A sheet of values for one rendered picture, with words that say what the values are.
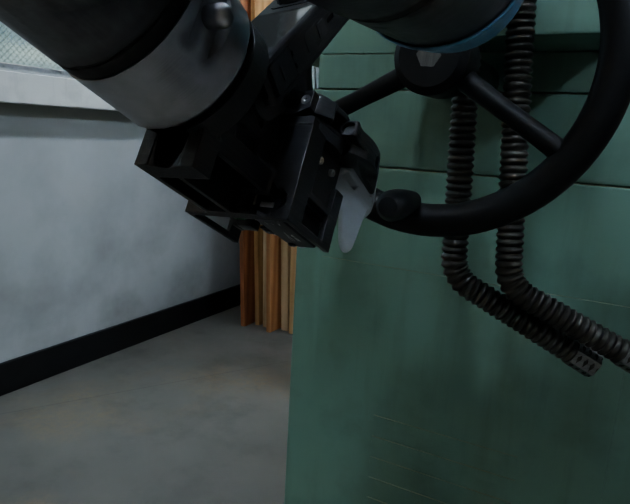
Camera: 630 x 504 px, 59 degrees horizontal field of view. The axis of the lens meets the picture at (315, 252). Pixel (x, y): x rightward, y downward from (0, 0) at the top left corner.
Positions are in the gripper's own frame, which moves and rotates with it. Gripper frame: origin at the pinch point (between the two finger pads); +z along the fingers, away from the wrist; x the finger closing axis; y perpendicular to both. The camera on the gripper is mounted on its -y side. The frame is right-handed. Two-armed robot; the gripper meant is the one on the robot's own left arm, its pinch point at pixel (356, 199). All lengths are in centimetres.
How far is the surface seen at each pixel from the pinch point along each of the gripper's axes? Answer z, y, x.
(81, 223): 70, -17, -124
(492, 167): 19.9, -13.2, 5.1
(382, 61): 13.8, -23.4, -8.1
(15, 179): 46, -20, -123
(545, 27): 5.8, -19.5, 10.9
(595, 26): 6.1, -19.4, 14.8
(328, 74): 14.1, -22.3, -15.0
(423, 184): 20.7, -11.2, -2.6
